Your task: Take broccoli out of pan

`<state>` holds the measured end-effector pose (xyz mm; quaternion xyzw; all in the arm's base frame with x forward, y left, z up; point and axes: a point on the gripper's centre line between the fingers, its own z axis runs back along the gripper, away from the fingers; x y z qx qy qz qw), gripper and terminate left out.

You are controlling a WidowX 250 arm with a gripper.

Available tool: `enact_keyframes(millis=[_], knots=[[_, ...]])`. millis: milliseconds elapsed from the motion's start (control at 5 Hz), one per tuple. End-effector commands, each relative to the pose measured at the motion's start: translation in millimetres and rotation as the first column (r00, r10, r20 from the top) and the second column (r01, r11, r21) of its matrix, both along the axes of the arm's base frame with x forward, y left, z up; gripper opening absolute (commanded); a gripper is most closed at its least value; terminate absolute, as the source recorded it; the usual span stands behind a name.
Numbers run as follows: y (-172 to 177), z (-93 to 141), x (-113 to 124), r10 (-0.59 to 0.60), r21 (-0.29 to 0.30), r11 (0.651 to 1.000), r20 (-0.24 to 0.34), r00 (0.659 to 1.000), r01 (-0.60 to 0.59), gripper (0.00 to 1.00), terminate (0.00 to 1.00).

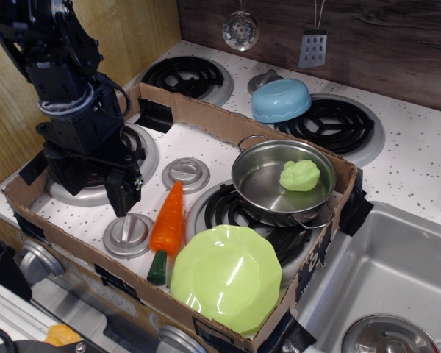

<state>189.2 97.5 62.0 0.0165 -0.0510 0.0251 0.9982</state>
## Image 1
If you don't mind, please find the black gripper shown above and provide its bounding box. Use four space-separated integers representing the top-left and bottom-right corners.
36 107 141 217

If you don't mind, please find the light green toy broccoli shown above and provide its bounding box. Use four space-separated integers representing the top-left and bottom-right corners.
279 160 320 192

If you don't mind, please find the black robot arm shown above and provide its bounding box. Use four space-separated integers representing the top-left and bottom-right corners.
0 1 143 217

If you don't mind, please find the stainless steel pan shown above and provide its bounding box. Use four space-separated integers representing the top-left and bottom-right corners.
232 140 337 229

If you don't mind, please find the front left black burner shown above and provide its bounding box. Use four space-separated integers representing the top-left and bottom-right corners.
46 122 159 207

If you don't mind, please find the black burner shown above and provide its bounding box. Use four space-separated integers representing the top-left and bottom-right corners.
46 122 159 207
135 56 234 107
184 182 319 288
272 93 385 168

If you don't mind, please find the silver stove knob lower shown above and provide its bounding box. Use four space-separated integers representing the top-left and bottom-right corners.
103 213 154 259

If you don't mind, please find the silver stove knob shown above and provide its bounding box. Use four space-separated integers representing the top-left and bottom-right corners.
247 69 283 95
162 157 210 194
103 213 154 259

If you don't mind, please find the orange toy carrot green stem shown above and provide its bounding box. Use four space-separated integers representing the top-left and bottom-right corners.
147 181 184 286

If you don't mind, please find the silver stove knob upper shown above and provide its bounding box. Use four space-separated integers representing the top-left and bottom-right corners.
162 157 210 194

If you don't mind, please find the front right black burner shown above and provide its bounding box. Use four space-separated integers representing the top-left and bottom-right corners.
184 182 319 288

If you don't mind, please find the cardboard fence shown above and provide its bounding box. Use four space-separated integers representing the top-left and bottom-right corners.
2 82 375 353

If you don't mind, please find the silver oven knob left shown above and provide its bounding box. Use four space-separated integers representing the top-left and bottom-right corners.
19 240 65 285

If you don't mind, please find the silver oven knob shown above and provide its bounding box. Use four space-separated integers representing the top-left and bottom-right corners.
19 240 65 285
156 324 206 353

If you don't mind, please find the back left black burner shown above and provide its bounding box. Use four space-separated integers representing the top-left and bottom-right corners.
135 56 234 107

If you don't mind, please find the light green plastic plate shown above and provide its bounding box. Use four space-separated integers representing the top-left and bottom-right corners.
170 224 282 335

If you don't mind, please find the silver oven knob right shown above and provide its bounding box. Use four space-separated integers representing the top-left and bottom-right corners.
156 324 206 353

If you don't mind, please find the orange object bottom left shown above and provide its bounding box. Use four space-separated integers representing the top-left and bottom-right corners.
44 324 82 347

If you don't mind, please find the light blue plastic bowl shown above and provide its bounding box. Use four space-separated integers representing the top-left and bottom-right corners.
251 79 312 124

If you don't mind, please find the silver back stove knob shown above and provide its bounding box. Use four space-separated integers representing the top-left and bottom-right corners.
247 69 283 95

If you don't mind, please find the hanging metal strainer ladle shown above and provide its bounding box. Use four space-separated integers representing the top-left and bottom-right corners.
222 1 260 51

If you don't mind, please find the back right black burner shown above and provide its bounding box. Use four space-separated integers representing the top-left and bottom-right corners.
272 93 385 168

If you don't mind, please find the hanging metal slotted spatula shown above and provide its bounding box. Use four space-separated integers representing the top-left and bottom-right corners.
298 1 328 69

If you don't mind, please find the grey metal sink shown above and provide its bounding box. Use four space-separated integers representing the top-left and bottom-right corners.
296 202 441 352

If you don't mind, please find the silver sink drain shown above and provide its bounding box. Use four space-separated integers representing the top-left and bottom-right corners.
340 314 440 352

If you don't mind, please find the black cable bottom left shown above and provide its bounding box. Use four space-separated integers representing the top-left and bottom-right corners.
0 323 15 353

